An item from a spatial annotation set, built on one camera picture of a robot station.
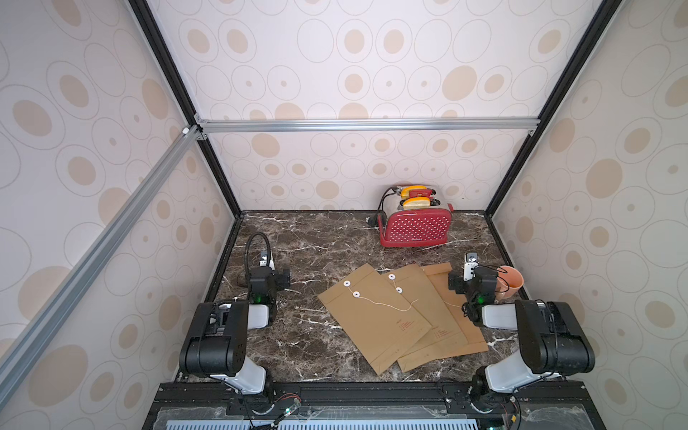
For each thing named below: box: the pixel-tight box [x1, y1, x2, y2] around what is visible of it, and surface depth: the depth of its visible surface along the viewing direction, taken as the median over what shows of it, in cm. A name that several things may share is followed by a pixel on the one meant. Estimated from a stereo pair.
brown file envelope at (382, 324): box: [317, 263, 434, 376], surface depth 91 cm
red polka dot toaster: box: [378, 186, 455, 249], surface depth 102 cm
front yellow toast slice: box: [402, 197, 431, 209], surface depth 97 cm
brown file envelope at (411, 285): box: [378, 263, 469, 357], surface depth 91 cm
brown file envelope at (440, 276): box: [397, 262, 489, 373], surface depth 83 cm
